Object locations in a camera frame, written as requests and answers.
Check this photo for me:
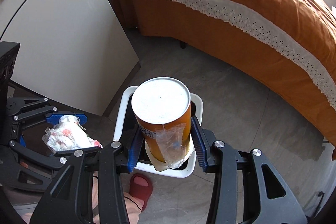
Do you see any pink white plastic packet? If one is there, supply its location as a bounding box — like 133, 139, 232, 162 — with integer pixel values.
42, 122, 103, 154

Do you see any orange cylindrical can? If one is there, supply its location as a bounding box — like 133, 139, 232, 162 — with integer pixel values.
131, 77, 191, 169

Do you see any white trash bin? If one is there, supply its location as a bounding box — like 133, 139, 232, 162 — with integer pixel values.
113, 86, 203, 178

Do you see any person's left foot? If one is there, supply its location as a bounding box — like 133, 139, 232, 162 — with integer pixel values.
92, 176, 142, 223

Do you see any left red slipper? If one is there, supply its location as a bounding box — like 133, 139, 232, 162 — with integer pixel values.
129, 173, 153, 211

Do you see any white nightstand with drawers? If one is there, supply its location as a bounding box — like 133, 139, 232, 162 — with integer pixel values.
1, 0, 138, 116

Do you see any white lace bed skirt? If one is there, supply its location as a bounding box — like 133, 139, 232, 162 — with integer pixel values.
94, 0, 336, 106

